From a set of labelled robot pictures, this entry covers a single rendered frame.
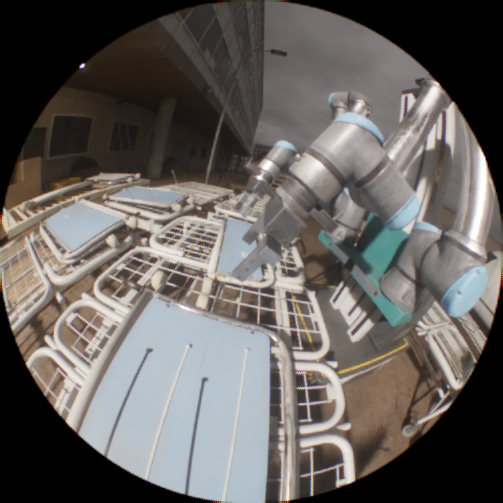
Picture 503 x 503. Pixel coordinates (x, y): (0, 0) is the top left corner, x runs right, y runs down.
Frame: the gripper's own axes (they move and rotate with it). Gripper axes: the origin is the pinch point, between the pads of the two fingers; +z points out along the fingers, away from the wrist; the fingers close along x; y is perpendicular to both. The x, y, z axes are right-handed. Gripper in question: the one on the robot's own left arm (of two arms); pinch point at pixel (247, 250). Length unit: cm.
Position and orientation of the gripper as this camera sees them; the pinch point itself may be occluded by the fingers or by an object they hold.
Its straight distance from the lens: 35.0
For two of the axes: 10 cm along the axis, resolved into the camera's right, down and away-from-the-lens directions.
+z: -6.0, 6.3, 4.9
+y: -7.9, -5.5, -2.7
